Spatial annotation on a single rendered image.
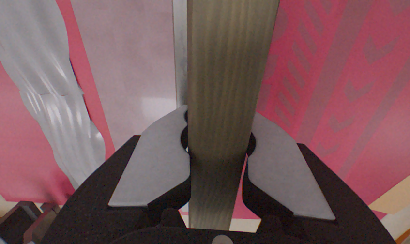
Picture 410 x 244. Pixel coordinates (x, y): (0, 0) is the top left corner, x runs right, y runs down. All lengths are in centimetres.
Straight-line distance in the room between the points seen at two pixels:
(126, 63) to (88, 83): 5
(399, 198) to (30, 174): 52
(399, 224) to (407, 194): 8
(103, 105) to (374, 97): 27
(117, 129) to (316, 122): 22
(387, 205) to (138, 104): 36
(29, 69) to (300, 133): 28
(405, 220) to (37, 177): 55
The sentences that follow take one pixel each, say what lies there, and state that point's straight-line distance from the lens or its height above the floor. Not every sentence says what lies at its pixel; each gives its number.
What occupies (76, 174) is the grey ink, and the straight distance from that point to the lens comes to 30.
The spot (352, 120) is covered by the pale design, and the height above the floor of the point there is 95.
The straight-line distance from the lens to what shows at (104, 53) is 19.
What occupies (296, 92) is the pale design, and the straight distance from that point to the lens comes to 19.
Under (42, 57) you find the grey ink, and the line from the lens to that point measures 22.
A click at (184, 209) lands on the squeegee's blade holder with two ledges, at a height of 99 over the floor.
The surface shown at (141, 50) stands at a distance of 17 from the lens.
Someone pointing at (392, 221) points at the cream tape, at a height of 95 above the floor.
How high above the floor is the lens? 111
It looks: 60 degrees down
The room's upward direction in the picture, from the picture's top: 174 degrees counter-clockwise
